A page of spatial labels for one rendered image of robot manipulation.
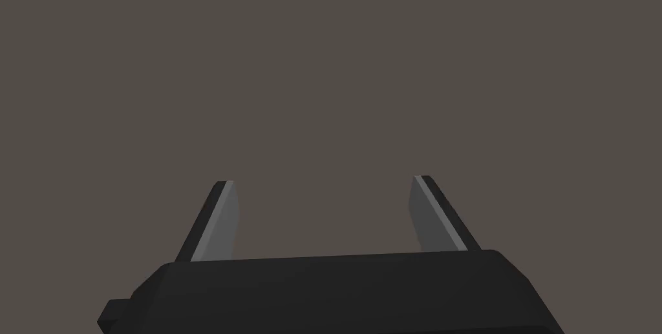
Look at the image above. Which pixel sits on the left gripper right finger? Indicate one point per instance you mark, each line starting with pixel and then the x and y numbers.
pixel 439 223

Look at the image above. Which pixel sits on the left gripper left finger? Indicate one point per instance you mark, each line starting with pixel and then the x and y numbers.
pixel 212 228

